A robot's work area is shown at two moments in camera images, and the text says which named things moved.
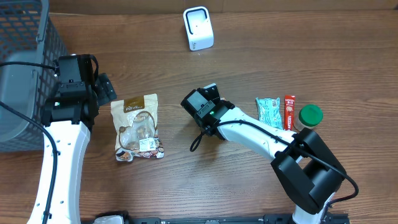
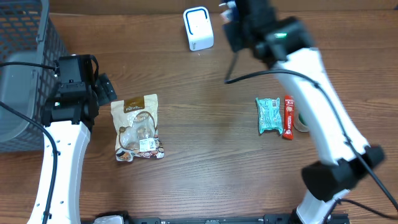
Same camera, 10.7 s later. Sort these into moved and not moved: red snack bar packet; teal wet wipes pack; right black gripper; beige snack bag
Moved: right black gripper
Not moved: teal wet wipes pack; red snack bar packet; beige snack bag
